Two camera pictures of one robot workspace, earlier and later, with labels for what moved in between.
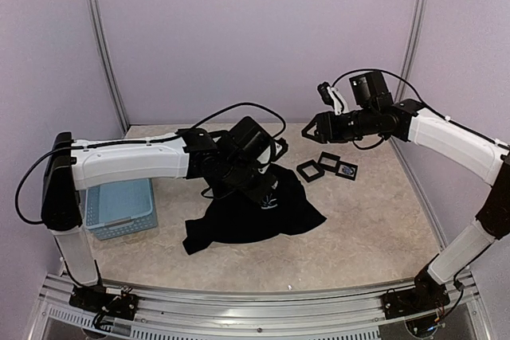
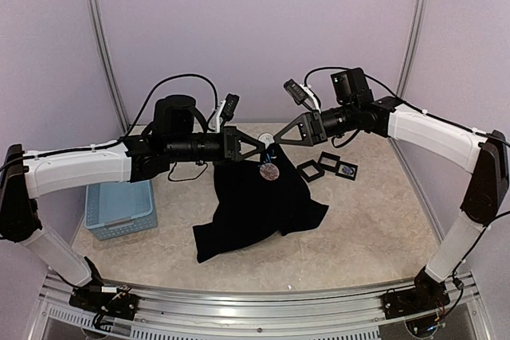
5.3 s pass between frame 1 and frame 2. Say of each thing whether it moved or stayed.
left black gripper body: moved
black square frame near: stayed
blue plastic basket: stayed
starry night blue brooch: stayed
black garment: moved
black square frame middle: stayed
